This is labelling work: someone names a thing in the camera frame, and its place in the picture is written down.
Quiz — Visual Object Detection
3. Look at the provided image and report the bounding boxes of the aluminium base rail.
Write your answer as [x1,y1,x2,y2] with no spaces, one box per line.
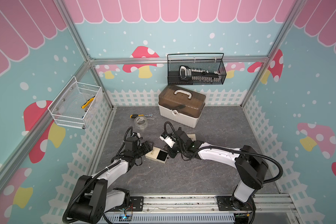
[98,194,303,224]

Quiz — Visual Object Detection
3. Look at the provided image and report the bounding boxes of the yellow black handled screwdriver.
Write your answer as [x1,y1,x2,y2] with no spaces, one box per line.
[130,114,153,119]

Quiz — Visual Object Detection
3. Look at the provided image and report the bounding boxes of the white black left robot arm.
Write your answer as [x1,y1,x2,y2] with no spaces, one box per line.
[62,127,154,224]

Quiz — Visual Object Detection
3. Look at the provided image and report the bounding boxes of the black wire wall basket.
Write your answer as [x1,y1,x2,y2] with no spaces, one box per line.
[167,53,226,85]

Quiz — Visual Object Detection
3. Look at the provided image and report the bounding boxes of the socket wrench set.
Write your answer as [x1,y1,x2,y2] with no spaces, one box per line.
[178,66,221,84]

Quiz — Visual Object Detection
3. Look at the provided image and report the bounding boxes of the clear packing tape roll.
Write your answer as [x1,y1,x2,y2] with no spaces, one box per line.
[134,116,148,131]

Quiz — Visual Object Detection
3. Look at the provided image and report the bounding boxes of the cream drawer-style jewelry box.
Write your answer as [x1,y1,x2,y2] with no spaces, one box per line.
[145,147,168,164]

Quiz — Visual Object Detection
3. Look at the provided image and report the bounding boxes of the white storage box brown lid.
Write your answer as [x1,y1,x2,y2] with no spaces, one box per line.
[158,85,206,128]

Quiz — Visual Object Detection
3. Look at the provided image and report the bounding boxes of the white wire wall basket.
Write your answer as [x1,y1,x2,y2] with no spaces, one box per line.
[48,77,103,129]

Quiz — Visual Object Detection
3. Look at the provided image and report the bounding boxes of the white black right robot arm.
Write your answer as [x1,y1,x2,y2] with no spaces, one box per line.
[160,121,283,211]

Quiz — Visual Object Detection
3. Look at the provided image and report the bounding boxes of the small cream printed gift box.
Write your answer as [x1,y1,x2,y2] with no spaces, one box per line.
[187,134,197,141]

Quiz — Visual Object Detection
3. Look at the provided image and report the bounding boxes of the yellow utility knife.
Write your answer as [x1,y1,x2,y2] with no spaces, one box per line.
[81,97,95,109]

